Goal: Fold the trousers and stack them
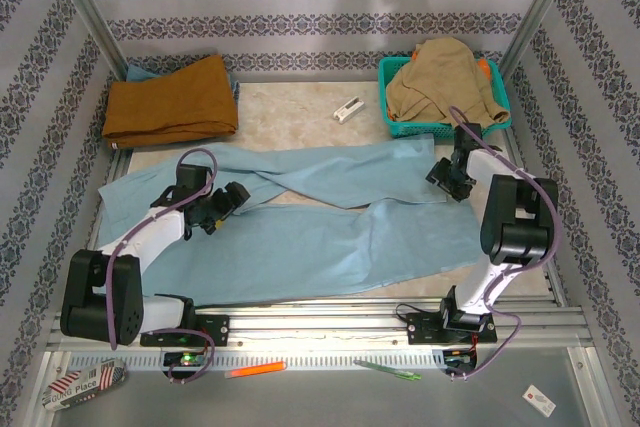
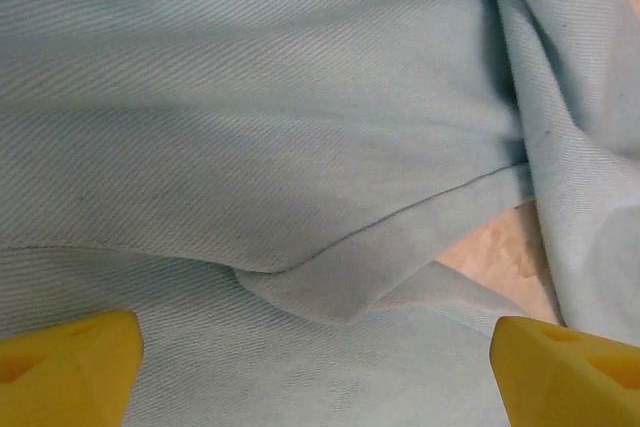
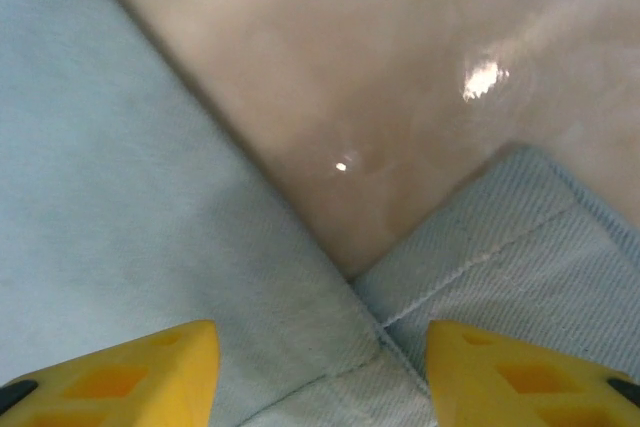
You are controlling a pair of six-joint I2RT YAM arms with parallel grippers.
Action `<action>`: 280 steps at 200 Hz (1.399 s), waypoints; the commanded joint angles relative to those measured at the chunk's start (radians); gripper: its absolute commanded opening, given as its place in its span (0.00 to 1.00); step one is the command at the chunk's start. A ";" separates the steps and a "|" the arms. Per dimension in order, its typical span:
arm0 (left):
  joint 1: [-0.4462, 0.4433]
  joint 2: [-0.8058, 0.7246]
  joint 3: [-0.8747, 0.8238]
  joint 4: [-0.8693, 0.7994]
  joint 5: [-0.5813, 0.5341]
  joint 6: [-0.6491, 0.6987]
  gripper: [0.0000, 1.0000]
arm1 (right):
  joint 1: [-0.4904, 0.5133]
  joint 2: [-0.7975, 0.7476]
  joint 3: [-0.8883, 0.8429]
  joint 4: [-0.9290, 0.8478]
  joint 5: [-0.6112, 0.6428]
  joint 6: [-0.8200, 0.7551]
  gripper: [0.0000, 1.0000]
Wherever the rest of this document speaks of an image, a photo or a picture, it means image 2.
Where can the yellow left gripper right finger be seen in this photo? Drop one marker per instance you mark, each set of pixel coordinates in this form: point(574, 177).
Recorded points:
point(565, 382)

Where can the light blue trousers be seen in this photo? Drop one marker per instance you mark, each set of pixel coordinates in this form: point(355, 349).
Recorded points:
point(250, 122)

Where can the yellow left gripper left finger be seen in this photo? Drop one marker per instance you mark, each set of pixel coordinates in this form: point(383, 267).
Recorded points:
point(60, 377)

